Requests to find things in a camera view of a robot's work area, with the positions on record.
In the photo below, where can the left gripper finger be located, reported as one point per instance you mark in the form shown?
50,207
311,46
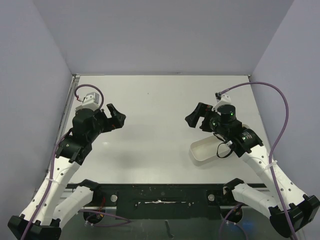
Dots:
118,120
113,111

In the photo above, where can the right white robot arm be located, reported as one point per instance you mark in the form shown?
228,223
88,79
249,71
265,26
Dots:
288,208

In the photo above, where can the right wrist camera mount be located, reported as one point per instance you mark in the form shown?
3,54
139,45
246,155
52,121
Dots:
221,99

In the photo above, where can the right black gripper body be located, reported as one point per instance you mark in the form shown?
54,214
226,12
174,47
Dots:
205,120

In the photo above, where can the aluminium rail frame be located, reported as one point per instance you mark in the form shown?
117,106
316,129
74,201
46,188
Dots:
65,114

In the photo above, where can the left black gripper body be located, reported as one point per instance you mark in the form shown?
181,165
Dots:
103,124

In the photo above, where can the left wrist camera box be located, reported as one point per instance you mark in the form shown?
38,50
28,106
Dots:
91,101

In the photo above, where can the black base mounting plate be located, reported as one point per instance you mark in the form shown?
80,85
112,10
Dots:
162,201

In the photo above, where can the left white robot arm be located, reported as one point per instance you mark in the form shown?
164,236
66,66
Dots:
45,217

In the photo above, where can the white plastic tray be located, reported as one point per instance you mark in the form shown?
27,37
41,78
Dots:
208,152

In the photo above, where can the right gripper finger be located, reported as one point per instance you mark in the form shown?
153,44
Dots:
202,109
193,118

